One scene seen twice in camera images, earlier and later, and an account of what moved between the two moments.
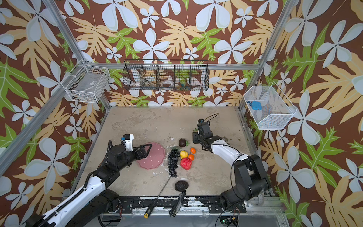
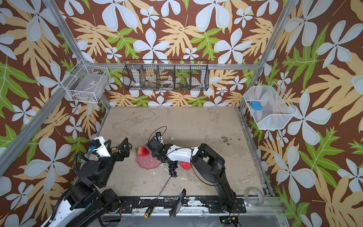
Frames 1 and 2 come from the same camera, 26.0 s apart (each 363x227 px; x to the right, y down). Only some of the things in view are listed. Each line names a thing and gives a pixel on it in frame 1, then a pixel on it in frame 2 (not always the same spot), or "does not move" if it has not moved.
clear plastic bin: x=277 y=109 does not move
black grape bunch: x=172 y=163 does not move
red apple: x=185 y=162 does not move
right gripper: x=194 y=136 → x=154 y=154
